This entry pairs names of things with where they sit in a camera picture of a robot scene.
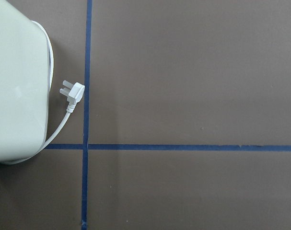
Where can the silver toaster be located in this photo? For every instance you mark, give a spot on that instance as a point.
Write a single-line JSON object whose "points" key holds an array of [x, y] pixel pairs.
{"points": [[26, 67]]}

